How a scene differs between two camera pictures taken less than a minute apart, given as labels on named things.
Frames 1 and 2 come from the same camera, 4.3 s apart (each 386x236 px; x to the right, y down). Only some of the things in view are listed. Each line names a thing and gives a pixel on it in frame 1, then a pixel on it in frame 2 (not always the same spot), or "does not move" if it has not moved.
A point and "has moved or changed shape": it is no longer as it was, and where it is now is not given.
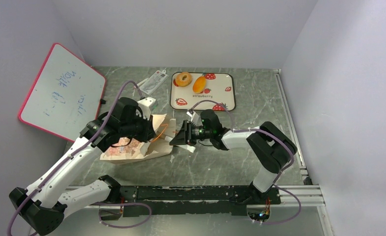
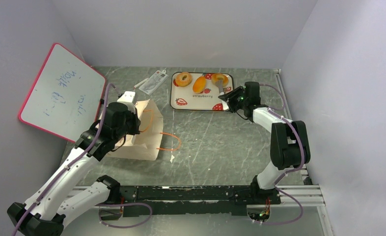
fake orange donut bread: (183, 78) does not move
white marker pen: (142, 81) does not move
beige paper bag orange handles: (127, 149) has moved or changed shape
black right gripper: (186, 133) to (230, 99)
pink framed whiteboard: (66, 94) does not move
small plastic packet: (154, 81) does not move
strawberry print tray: (219, 86) does not move
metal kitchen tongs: (186, 147) to (219, 84)
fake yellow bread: (199, 84) does not move
